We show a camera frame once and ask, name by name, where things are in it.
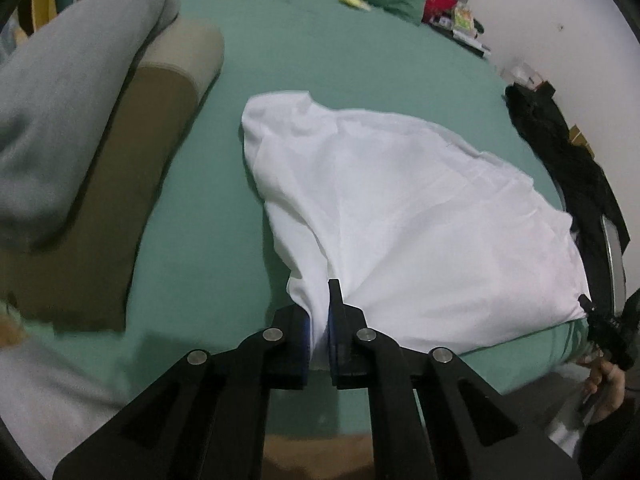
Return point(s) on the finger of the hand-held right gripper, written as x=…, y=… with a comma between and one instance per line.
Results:
x=602, y=330

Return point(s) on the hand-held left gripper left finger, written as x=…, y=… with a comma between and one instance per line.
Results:
x=303, y=350

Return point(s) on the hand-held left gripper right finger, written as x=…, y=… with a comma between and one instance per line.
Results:
x=334, y=345

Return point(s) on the white hooded jacket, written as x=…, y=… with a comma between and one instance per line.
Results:
x=410, y=210

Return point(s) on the black clothes pile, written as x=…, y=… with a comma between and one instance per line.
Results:
x=560, y=145

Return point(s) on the person's right hand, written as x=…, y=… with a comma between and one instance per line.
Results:
x=607, y=390

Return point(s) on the tablet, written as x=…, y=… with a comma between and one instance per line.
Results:
x=614, y=260

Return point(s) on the cardboard boxes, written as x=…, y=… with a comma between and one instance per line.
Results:
x=580, y=137

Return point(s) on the olive folded blanket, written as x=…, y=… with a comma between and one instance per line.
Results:
x=125, y=185

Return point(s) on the person's white clothing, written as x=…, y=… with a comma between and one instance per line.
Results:
x=45, y=410

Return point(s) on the green bed sheet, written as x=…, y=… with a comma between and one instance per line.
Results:
x=350, y=70

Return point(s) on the grey folded blanket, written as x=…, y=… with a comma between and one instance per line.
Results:
x=60, y=110

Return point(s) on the small yellow cloth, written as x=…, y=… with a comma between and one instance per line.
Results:
x=354, y=0

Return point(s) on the small red pillow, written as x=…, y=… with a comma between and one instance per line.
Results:
x=439, y=6

